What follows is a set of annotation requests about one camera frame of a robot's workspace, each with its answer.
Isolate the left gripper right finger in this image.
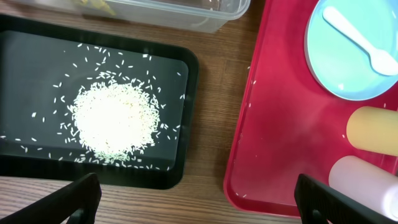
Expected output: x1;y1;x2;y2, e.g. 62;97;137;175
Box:
294;174;395;224

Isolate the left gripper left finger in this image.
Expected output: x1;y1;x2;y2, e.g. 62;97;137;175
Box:
1;173;102;224

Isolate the pink plastic cup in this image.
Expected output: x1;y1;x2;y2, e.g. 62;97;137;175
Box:
328;156;397;222

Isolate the yellow plastic cup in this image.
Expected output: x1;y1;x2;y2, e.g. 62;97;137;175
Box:
346;106;397;156

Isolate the white rice pile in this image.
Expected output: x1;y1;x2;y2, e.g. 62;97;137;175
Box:
0;43;186;172

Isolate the light blue plate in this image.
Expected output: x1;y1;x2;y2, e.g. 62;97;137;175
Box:
305;0;397;101

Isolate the white plastic spoon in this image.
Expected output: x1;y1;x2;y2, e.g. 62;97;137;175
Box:
322;6;397;76

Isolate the yellow snack wrapper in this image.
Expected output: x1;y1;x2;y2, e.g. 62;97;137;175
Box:
73;0;116;16

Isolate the red serving tray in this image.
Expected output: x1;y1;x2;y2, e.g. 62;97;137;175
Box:
223;0;397;218

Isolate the black plastic tray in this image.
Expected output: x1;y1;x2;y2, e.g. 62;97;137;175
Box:
1;14;199;190

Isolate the clear plastic bin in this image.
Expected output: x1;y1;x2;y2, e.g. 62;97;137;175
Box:
14;0;251;33

